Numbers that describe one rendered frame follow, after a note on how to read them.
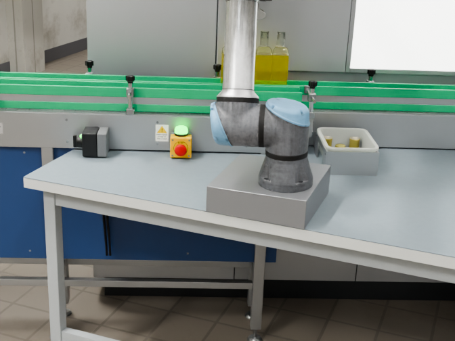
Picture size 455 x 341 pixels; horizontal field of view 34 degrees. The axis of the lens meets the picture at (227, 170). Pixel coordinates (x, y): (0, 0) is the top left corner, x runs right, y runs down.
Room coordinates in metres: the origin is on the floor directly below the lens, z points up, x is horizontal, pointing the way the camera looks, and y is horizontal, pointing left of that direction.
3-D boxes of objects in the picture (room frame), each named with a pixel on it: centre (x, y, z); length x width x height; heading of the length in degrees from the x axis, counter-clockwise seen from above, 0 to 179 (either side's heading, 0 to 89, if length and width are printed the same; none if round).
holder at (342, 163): (2.38, -0.39, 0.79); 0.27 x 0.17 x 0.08; 3
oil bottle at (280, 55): (2.56, -0.16, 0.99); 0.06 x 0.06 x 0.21; 2
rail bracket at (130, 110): (2.37, 0.33, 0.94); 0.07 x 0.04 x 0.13; 3
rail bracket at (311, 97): (2.44, -0.27, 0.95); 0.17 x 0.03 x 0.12; 3
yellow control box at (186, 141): (2.36, 0.16, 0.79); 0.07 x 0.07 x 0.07; 3
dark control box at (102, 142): (2.34, 0.44, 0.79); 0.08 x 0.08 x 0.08; 3
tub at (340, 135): (2.35, -0.39, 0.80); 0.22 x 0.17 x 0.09; 3
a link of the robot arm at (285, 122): (1.94, -0.15, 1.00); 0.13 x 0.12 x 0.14; 84
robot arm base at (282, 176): (1.94, -0.16, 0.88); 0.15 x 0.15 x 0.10
